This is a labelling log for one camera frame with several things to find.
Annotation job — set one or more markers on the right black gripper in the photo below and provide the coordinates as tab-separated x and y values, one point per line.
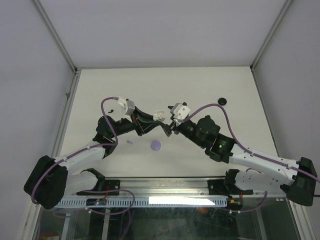
175	128

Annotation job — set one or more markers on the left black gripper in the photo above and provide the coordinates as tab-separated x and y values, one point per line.
141	126

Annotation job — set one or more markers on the white earbud case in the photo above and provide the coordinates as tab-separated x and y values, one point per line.
159	116

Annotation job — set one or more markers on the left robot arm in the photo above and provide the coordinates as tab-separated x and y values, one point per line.
54	178

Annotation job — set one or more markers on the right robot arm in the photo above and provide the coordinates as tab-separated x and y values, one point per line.
297	179

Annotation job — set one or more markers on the purple earbud case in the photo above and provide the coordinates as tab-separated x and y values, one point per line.
156	145

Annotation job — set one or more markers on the black earbud case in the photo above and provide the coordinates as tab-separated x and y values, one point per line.
222	101

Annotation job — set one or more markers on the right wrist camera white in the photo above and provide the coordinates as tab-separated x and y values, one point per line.
180	115

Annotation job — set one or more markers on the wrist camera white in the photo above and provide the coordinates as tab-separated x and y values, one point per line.
180	115
127	107

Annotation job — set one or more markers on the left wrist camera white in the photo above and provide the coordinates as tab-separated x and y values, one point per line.
127	107

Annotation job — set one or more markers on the aluminium front rail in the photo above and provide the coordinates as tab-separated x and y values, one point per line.
174	186

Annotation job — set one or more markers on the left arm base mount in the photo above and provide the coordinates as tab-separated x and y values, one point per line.
105	186

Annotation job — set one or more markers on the slotted cable duct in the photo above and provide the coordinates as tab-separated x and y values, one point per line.
142	202

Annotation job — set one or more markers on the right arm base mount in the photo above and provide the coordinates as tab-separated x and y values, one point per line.
227	185

